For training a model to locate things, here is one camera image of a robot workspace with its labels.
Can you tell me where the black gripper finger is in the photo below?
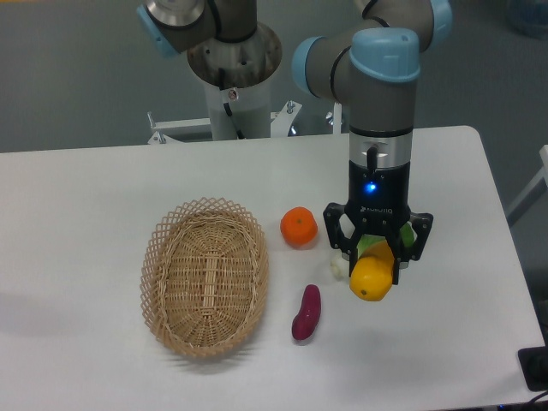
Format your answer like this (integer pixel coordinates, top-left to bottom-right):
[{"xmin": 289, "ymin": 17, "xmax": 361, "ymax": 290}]
[
  {"xmin": 387, "ymin": 212, "xmax": 433, "ymax": 285},
  {"xmin": 323, "ymin": 202, "xmax": 365, "ymax": 274}
]

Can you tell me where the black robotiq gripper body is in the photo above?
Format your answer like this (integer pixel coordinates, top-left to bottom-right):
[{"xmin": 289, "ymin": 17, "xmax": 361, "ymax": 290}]
[{"xmin": 344, "ymin": 146, "xmax": 410, "ymax": 236}]

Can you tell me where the yellow orange mango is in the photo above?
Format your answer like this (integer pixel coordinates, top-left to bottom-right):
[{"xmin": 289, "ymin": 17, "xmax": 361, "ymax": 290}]
[{"xmin": 349, "ymin": 241, "xmax": 395, "ymax": 302}]

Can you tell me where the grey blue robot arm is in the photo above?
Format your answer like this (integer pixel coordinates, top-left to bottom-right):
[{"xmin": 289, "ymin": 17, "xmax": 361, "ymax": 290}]
[{"xmin": 137, "ymin": 1, "xmax": 452, "ymax": 282}]

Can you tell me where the woven wicker basket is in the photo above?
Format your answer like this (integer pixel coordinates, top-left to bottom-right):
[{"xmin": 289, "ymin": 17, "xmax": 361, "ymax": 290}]
[{"xmin": 140, "ymin": 198, "xmax": 269, "ymax": 358}]

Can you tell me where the orange tangerine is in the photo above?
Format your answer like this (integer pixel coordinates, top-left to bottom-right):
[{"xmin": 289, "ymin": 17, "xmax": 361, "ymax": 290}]
[{"xmin": 280, "ymin": 206, "xmax": 318, "ymax": 248}]

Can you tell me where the purple sweet potato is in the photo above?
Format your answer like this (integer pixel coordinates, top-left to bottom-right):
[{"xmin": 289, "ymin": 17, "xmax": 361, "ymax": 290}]
[{"xmin": 291, "ymin": 284, "xmax": 322, "ymax": 342}]

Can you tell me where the black device at edge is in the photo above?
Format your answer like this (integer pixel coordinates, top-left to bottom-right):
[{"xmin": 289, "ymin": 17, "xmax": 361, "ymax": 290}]
[{"xmin": 517, "ymin": 346, "xmax": 547, "ymax": 392}]

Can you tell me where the white frame at right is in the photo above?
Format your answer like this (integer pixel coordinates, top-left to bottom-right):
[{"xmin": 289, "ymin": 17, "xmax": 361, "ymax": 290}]
[{"xmin": 505, "ymin": 145, "xmax": 547, "ymax": 227}]

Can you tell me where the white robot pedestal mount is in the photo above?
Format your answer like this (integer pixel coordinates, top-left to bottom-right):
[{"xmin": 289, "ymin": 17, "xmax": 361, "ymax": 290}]
[{"xmin": 147, "ymin": 23, "xmax": 302, "ymax": 144}]

